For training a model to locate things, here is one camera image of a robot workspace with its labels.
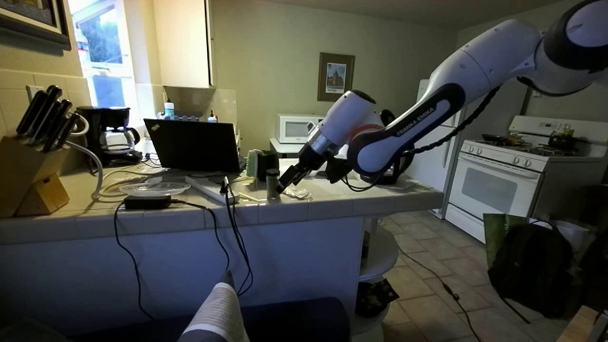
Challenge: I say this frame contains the black drip coffee maker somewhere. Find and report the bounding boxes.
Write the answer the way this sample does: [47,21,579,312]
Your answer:
[75,104,144,167]

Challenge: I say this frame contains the green bag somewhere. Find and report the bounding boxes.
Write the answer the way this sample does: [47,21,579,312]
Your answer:
[480,211,529,272]

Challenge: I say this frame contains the black handled knife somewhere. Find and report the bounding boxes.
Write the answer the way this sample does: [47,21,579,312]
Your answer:
[34,99,72,150]
[24,84,64,144]
[54,112,87,150]
[43,106,77,154]
[15,89,49,139]

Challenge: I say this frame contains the black item on shelf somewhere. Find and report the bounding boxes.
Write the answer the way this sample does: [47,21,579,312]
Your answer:
[355,277,400,319]

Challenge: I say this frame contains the white refrigerator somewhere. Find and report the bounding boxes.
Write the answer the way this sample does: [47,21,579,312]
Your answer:
[404,76,472,196]

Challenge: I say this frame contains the black floor cable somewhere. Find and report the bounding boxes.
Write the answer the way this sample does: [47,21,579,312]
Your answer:
[404,253,482,342]

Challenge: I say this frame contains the black laptop cable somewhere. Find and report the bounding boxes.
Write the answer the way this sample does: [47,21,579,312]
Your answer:
[206,177,256,298]

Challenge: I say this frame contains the white cable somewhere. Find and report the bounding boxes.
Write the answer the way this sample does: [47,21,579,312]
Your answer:
[62,137,106,203]

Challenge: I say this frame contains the small framed picture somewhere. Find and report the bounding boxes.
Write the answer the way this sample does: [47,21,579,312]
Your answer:
[315,51,357,104]

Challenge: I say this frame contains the bright window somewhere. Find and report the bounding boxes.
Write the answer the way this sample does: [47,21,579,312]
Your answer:
[66,0,138,110]

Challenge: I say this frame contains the black laptop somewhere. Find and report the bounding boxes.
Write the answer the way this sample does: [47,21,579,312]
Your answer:
[142,118,243,177]

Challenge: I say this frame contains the small dark bottle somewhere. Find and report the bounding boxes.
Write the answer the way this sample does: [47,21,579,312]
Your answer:
[263,167,281,203]

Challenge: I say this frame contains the white tiled kitchen island counter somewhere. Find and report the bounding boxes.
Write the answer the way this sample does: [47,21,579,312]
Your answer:
[0,158,444,338]

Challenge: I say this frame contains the dark blue couch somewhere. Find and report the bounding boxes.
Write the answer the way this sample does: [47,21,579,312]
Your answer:
[68,296,353,342]

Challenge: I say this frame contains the white rounded corner shelf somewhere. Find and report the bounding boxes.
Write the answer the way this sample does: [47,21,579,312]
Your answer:
[349,217,402,342]

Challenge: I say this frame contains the black mug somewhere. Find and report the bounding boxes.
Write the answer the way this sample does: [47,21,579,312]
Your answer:
[254,148,281,182]

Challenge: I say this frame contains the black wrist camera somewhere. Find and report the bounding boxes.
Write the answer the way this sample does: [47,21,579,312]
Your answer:
[322,156,355,186]

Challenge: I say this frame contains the white stove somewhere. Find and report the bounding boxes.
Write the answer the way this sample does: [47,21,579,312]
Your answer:
[442,114,608,243]

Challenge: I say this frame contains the white remote control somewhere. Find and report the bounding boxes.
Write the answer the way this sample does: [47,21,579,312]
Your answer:
[281,182,311,201]

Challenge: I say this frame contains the white microwave oven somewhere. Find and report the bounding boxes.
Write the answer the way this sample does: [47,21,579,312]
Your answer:
[275,112,326,146]

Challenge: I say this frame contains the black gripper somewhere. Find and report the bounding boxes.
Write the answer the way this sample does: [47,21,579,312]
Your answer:
[275,142,326,194]

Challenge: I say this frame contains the wooden knife block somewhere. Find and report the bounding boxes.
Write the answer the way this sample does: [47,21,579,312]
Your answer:
[0,133,72,218]

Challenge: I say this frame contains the black adapter cable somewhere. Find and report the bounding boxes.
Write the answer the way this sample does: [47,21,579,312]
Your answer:
[111,198,157,321]

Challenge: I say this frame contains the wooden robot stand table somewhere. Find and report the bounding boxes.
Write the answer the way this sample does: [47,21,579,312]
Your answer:
[556,302,608,342]

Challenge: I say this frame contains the black power adapter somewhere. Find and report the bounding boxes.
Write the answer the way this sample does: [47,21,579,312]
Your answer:
[123,194,174,213]

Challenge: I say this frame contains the cream upper cabinet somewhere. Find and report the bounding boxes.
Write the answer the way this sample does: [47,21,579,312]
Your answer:
[149,0,214,91]

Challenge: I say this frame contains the large dark framed picture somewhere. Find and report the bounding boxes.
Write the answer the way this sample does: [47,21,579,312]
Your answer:
[0,0,72,53]

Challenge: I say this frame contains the green cup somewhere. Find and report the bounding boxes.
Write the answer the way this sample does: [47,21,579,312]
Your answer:
[244,148,262,179]

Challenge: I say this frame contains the black backpack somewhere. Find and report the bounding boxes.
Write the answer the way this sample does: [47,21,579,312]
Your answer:
[486,218,577,319]

